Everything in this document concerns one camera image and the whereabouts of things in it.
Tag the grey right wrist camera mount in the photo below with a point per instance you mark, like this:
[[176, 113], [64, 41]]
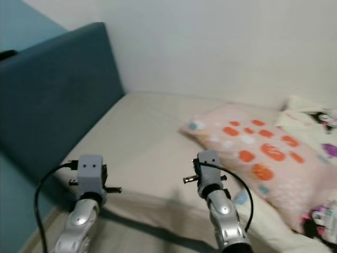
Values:
[[210, 171]]

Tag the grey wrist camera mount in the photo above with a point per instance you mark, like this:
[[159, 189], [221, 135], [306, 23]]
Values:
[[90, 176], [210, 171]]

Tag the small black object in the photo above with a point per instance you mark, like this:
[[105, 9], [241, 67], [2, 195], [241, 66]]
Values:
[[6, 54]]

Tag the dark teal upholstered headboard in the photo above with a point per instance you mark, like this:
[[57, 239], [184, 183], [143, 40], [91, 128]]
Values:
[[58, 89]]

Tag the beige mattress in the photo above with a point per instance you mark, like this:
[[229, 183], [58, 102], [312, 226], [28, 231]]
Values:
[[137, 137]]

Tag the pink pillow with orange prints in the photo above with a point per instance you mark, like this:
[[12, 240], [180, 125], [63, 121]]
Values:
[[295, 179]]

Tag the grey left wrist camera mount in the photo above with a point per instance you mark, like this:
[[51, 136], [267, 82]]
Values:
[[90, 176]]

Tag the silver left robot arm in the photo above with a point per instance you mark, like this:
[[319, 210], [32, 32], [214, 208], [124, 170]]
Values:
[[79, 226]]

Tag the cream cartoon print blanket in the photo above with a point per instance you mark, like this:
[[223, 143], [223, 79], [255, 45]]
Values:
[[305, 118]]

